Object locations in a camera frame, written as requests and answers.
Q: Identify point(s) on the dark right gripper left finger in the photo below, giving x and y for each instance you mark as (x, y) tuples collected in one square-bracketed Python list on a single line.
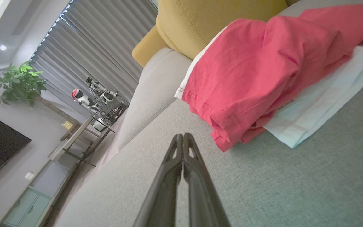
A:
[(162, 195)]

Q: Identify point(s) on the red Bulls shorts white stripes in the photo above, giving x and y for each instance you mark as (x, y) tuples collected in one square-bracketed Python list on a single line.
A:
[(247, 72)]

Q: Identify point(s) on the small yellow box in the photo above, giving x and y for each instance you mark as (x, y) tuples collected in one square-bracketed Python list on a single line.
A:
[(67, 125)]

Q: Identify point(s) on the round ceiling spotlight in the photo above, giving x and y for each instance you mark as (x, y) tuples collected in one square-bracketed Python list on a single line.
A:
[(3, 47)]

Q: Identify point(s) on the large grey sofa seat cushion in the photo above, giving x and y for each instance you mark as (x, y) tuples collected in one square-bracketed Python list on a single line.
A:
[(295, 189)]

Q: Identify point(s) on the white wall socket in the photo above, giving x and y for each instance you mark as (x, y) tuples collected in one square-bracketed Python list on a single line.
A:
[(29, 175)]

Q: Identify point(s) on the long low TV cabinet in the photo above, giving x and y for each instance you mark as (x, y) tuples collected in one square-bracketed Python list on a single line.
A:
[(33, 205)]

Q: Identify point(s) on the white humanoid robot red hat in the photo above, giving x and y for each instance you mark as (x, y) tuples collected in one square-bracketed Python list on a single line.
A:
[(83, 101)]

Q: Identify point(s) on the white and black humanoid robot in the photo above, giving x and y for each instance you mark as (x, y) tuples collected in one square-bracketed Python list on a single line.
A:
[(104, 91)]

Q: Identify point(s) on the light blue white garment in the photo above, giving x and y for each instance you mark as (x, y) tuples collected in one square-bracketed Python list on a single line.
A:
[(320, 104)]

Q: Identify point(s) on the grey pleated curtain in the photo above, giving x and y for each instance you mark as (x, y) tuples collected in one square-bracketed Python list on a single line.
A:
[(99, 41)]

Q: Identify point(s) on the small grey sofa seat cushion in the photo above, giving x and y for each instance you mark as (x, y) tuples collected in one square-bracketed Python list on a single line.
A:
[(153, 94)]

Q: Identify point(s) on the red Bulls jersey white sleeves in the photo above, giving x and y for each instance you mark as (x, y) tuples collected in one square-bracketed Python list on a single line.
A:
[(351, 22)]

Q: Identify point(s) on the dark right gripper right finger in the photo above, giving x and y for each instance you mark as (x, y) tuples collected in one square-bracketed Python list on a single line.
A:
[(203, 201)]

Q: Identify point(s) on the big yellow sofa back cushion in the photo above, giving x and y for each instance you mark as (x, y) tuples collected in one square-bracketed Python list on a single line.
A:
[(206, 22)]

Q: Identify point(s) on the green potted tree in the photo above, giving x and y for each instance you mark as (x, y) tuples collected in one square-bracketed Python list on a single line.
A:
[(20, 83)]

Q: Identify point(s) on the grey metal-legged coffee table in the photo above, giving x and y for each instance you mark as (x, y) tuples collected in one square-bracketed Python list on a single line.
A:
[(80, 132)]

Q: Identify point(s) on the grey tracked robot base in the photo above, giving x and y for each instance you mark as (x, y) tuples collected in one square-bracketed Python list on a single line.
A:
[(115, 108)]

